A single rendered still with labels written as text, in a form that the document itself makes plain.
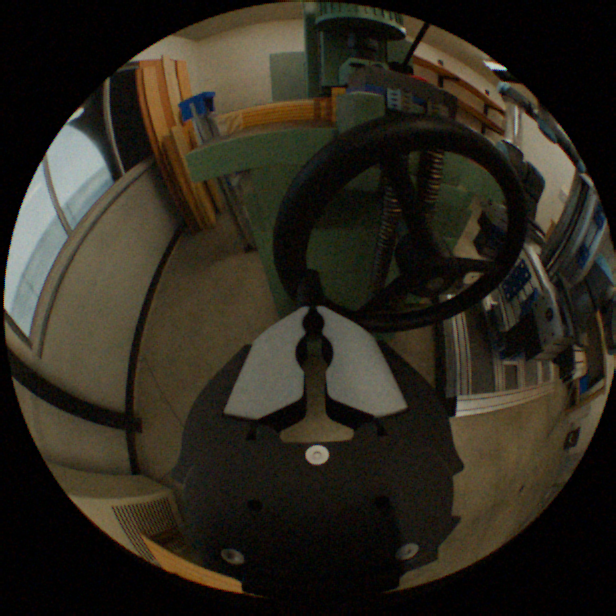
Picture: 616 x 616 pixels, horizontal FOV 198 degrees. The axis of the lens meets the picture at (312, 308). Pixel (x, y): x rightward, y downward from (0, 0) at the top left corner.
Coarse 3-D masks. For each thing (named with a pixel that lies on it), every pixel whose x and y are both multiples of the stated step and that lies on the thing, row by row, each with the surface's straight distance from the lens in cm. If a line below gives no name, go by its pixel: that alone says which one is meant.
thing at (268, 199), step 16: (256, 192) 34; (272, 192) 34; (352, 192) 34; (368, 192) 35; (256, 208) 36; (272, 208) 35; (336, 208) 35; (352, 208) 36; (368, 208) 36; (448, 208) 43; (464, 208) 45; (256, 224) 38; (272, 224) 37; (320, 224) 37; (336, 224) 37; (352, 224) 38; (368, 224) 38; (432, 224) 43; (448, 224) 45; (464, 224) 48
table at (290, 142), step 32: (256, 128) 39; (288, 128) 32; (320, 128) 30; (192, 160) 35; (224, 160) 33; (256, 160) 32; (288, 160) 31; (416, 192) 26; (448, 192) 28; (480, 192) 45
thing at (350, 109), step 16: (336, 96) 34; (352, 96) 22; (368, 96) 21; (384, 96) 22; (336, 112) 33; (352, 112) 22; (368, 112) 21; (384, 112) 22; (416, 112) 23; (416, 160) 24; (448, 160) 26; (464, 160) 27; (448, 176) 27
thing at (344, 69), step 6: (348, 60) 45; (354, 60) 44; (360, 60) 44; (366, 60) 45; (342, 66) 52; (348, 66) 45; (384, 66) 45; (342, 72) 52; (348, 72) 45; (342, 78) 51; (342, 84) 51
